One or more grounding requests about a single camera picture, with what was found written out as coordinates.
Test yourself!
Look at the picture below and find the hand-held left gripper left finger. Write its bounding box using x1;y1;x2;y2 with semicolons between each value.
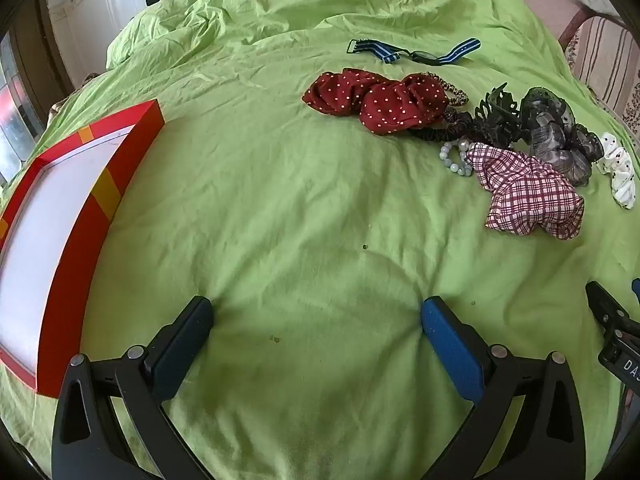
51;295;216;480

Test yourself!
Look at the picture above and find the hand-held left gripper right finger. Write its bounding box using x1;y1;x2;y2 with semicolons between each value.
420;296;587;480

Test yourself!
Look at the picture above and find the white dotted scrunchie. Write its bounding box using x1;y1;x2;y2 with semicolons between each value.
597;132;637;209

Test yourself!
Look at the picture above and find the red cardboard box tray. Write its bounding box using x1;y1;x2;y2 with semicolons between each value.
0;100;166;398

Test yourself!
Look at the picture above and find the red plaid scrunchie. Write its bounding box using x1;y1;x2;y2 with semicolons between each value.
465;142;586;238

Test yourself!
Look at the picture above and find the grey lace scrunchie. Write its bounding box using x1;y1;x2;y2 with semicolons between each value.
520;87;606;187

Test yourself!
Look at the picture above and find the pale bead bracelet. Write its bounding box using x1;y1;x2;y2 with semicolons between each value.
439;141;475;177

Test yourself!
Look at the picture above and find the black spiral hair tie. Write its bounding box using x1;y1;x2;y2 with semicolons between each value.
410;110;473;143

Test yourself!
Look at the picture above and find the red polka dot scrunchie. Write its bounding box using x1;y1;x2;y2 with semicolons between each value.
301;71;450;136

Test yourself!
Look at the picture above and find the leopard print hair tie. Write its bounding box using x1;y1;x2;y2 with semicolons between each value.
425;72;471;108

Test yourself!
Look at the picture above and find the green bed sheet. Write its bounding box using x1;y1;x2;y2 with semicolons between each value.
0;0;640;480

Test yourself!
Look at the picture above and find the black hair claw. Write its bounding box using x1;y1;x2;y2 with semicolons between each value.
472;82;526;148

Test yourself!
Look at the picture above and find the striped seat cushion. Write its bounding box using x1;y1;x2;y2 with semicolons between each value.
567;15;640;136

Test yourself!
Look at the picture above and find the brown patterned blanket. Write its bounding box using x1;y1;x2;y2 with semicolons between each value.
50;72;103;118

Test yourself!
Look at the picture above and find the glass window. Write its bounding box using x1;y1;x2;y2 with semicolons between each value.
0;35;53;183

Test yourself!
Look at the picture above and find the pink sofa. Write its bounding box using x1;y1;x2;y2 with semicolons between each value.
520;0;586;51

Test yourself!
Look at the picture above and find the blue striped strap watch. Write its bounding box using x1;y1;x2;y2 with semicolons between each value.
346;38;482;67

